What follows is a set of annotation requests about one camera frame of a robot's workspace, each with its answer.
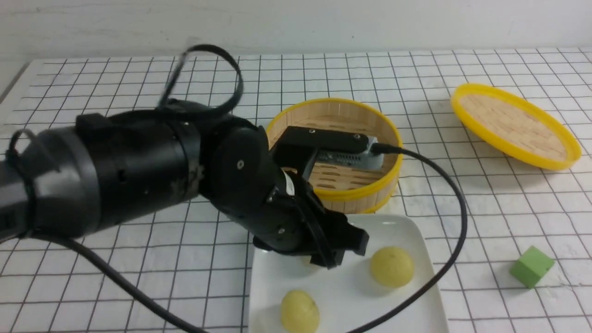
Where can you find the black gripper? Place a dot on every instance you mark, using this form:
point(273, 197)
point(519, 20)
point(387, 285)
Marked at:
point(288, 218)

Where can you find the yellow-green steamed bun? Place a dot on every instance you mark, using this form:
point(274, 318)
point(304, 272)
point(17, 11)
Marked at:
point(392, 267)

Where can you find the yellow steamed bun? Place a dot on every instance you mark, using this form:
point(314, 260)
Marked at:
point(299, 312)

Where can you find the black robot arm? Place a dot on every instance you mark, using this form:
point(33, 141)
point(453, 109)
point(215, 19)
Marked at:
point(104, 171)

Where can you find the white square plate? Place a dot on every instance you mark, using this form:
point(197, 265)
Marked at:
point(347, 296)

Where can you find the yellow-rimmed bamboo steamer basket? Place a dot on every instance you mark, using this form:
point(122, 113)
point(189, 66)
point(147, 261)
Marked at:
point(342, 188)

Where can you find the green foam cube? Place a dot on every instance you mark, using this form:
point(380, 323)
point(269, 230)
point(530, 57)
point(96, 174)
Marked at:
point(531, 267)

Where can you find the yellow-rimmed bamboo steamer lid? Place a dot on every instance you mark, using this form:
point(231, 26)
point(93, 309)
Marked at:
point(515, 127)

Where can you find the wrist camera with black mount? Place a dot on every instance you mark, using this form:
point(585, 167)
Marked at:
point(299, 148)

